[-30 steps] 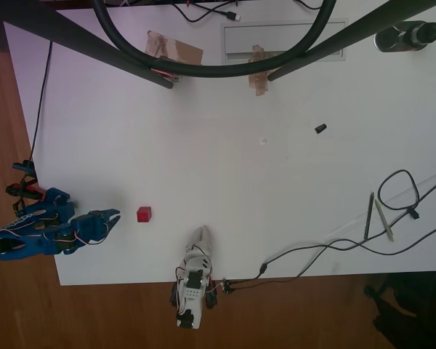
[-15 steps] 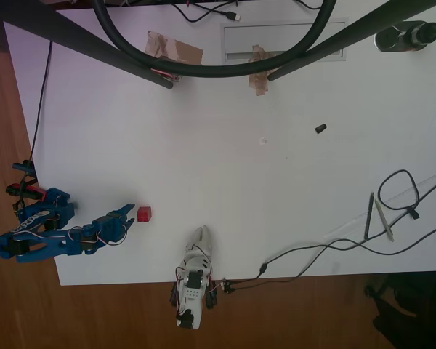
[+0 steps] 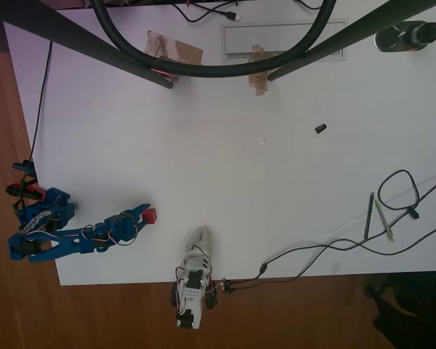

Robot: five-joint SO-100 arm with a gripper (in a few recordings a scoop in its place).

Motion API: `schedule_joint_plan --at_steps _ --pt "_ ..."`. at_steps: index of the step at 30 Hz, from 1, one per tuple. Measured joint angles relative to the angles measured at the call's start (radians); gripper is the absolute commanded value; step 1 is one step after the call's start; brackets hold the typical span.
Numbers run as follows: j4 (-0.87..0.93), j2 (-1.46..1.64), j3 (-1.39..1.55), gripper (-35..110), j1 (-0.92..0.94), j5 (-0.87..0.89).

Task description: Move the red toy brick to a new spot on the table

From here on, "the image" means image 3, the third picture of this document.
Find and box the red black table clamp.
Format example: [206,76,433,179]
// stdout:
[5,183,47,203]

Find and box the blue table clamp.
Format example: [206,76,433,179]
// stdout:
[12,159,36,174]

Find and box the black pen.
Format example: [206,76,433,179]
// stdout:
[363,192,375,241]

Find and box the wide brown tape patch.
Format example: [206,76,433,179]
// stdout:
[144,30,205,66]

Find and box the narrow brown tape strip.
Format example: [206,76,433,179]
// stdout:
[247,44,283,97]

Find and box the black tripod leg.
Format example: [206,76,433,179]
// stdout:
[0,0,174,90]
[267,0,436,82]

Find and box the grey green pen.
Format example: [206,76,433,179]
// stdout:
[374,198,395,243]

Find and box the transparent ruler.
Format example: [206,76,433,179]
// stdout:
[323,169,436,241]

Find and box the black office chair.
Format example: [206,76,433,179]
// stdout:
[363,272,436,349]

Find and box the red white wire bundle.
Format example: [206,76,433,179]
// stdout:
[150,67,185,84]

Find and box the long black cable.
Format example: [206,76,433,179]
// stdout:
[223,209,436,294]

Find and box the thin black cable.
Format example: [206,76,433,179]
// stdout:
[28,40,54,163]

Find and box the thick black hose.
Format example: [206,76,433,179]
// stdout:
[91,0,338,79]

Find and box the black looped cable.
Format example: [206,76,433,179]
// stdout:
[377,169,436,220]

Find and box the black USB cable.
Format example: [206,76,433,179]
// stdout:
[169,0,241,23]

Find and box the grey cable tray cover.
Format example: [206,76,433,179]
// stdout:
[220,21,349,63]

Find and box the black desk clamp mount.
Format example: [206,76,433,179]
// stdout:
[373,20,436,54]

